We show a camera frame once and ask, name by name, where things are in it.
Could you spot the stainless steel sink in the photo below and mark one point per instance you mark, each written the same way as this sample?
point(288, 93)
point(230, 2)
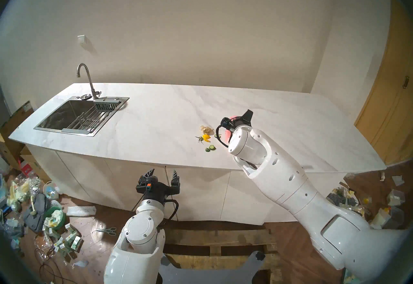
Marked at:
point(74, 117)

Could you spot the white paper sheet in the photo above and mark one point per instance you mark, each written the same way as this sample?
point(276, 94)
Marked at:
point(398, 180)

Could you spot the green bowl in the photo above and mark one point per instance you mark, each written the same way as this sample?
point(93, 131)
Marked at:
point(55, 217)

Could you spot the wooden pallet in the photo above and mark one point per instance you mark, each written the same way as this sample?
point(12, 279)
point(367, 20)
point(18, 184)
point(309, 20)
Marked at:
point(219, 239)

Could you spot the crumpled beige paper tissue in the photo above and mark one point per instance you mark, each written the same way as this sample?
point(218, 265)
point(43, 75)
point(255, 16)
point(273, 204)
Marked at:
point(207, 130)

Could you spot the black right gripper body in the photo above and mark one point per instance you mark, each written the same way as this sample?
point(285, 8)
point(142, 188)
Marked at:
point(245, 120)

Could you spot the dark grey bag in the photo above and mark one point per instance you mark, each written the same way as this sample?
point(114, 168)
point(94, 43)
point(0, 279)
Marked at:
point(37, 214)

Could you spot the brass door hinge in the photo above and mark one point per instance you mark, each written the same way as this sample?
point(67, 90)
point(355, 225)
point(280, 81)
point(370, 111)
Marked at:
point(406, 82)

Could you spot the clear plastic container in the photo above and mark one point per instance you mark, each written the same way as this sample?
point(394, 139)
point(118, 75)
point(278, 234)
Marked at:
point(396, 197)

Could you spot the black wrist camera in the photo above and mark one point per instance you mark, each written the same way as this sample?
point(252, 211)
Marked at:
point(143, 185)
point(226, 123)

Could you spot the white wall socket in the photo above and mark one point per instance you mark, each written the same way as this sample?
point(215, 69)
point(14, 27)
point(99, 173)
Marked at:
point(81, 39)

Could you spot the white foam net sleeve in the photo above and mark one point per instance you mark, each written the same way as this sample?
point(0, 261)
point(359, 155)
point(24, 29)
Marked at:
point(80, 211)

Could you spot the clear round lidded bowl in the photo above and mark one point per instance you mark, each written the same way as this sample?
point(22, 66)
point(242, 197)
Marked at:
point(51, 190)

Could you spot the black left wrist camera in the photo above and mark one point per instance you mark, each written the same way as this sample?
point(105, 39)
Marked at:
point(143, 185)

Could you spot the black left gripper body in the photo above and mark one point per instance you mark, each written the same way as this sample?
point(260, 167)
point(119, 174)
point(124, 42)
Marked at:
point(156, 191)

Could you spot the brown cardboard box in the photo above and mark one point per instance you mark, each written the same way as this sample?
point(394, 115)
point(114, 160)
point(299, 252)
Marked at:
point(16, 118)

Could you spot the wooden door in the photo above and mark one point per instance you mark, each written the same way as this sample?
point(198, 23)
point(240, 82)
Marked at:
point(387, 109)

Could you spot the white counter cabinet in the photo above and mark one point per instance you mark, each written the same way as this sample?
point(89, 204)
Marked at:
point(200, 196)

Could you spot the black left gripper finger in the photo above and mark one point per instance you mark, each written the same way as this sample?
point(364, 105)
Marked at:
point(176, 179)
point(149, 173)

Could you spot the pink waffle cleaning cloth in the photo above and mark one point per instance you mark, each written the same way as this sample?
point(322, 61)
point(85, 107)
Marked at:
point(227, 136)

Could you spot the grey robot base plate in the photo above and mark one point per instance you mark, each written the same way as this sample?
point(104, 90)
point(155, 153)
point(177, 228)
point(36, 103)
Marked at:
point(209, 277)

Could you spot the red cardboard box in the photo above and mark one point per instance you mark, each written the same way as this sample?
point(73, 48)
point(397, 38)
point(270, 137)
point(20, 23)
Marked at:
point(27, 167)

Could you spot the clear container orange lid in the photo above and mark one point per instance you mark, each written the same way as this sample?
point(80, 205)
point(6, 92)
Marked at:
point(387, 218)

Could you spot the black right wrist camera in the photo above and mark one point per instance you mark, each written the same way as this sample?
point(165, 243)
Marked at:
point(226, 123)

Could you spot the steel scissors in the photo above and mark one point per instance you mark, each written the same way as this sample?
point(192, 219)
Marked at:
point(108, 230)

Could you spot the steel gooseneck faucet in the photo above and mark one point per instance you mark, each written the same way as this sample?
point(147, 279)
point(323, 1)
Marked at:
point(91, 81)

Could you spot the green white small carton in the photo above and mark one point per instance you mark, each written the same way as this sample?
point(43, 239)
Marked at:
point(61, 244)
point(71, 229)
point(76, 243)

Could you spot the yellow white plastic bag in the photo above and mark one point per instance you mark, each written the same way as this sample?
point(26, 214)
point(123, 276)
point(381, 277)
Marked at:
point(17, 194)

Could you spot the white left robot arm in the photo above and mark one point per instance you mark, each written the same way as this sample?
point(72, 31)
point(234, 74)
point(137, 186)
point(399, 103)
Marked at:
point(142, 235)

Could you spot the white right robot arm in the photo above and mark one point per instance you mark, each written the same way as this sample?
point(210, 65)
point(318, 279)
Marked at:
point(284, 176)

